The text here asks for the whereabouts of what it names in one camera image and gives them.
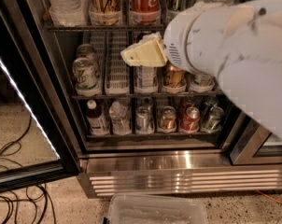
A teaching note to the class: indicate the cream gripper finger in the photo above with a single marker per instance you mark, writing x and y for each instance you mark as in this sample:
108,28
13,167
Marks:
148,52

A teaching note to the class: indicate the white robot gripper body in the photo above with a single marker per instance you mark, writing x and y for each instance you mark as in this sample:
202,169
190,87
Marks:
176,44

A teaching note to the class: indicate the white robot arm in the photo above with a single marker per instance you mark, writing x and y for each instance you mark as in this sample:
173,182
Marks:
240,46

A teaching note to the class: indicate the front gold can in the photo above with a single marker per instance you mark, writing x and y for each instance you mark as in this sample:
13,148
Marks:
173,79

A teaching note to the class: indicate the red coca-cola can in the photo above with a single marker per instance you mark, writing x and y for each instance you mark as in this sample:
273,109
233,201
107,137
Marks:
145,11

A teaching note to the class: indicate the front silver green can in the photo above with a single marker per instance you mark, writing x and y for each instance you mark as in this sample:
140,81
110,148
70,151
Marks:
201,83

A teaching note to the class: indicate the gold can top shelf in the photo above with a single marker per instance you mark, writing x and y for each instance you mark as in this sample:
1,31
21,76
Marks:
105,12

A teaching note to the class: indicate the gold can shelf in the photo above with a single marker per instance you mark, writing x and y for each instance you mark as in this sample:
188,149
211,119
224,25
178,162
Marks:
105,12
167,120

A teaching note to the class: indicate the rear 7up can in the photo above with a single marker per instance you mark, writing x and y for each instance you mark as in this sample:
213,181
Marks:
88,51

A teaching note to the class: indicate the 7up can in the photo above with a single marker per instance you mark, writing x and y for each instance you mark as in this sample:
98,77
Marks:
88,51
85,75

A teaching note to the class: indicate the gold can bottom shelf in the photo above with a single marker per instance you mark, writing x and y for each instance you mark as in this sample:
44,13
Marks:
167,120

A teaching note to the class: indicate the front 7up can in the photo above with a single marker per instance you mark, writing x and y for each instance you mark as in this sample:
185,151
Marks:
85,75

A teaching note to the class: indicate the silver can bottom shelf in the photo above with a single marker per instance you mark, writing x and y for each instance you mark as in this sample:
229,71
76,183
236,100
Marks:
143,121

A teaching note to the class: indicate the stainless steel fridge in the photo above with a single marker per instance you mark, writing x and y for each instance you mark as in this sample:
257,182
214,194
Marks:
132,99

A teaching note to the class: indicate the red can bottom shelf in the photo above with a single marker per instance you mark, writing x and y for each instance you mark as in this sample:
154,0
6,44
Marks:
190,120

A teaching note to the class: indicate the green can bottom shelf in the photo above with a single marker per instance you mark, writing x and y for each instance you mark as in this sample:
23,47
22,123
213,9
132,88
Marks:
212,119

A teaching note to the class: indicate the black glass fridge door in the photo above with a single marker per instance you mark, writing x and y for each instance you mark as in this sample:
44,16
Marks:
34,147

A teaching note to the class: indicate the tea bottle white cap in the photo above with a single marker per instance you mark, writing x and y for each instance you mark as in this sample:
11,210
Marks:
145,79

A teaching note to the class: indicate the small water bottle bottom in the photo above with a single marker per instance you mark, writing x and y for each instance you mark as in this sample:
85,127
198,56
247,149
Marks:
119,117

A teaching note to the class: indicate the small tea bottle bottom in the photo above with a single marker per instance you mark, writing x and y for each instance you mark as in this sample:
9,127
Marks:
96,118

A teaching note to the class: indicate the clear water bottle top left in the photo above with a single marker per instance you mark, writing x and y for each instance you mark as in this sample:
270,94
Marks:
69,13

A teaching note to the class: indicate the clear plastic bin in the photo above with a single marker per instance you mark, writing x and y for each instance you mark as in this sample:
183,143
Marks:
152,209

